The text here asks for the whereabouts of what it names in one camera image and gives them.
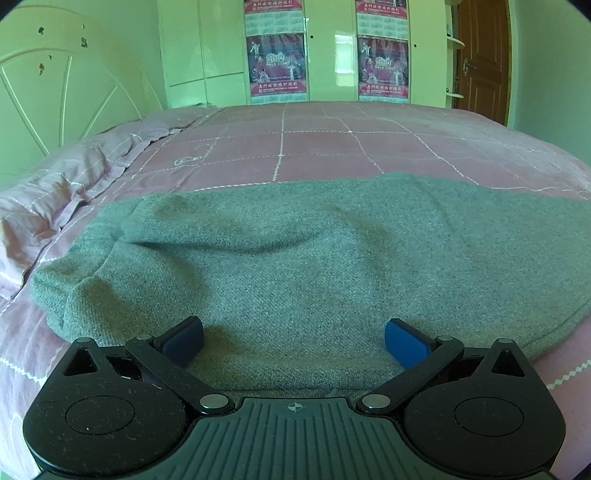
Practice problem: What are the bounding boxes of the red calendar wall poster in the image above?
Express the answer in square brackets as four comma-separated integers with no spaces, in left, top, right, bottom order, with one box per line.
[355,0,409,40]
[243,0,305,36]
[246,33,309,105]
[358,37,411,103]

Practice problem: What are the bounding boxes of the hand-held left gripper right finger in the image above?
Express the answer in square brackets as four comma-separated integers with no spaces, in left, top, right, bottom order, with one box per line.
[355,318,533,416]

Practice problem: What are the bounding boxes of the cream corner shelf unit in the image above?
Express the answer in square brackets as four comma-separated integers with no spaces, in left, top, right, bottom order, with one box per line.
[444,0,465,110]

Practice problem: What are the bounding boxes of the pink pillow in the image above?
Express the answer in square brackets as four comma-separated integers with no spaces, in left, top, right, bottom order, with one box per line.
[0,131,158,301]
[134,107,222,139]

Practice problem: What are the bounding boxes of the cream glossy wardrobe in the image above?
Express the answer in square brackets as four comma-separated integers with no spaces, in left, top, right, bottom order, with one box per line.
[157,0,458,110]

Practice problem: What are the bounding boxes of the pink checked bedsheet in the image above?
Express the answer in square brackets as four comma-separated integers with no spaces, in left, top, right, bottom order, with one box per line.
[0,102,591,480]

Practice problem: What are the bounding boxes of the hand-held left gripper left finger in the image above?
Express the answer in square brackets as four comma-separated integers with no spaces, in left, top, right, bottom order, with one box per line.
[64,316,236,416]

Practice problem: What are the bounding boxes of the grey pants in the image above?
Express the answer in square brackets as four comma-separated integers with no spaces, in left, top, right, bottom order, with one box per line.
[28,172,591,398]

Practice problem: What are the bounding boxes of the brown wooden door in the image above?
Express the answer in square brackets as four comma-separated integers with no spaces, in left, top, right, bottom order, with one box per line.
[455,0,514,126]

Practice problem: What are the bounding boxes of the cream arched headboard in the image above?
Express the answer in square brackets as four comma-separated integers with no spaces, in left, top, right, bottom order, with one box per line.
[0,9,165,190]

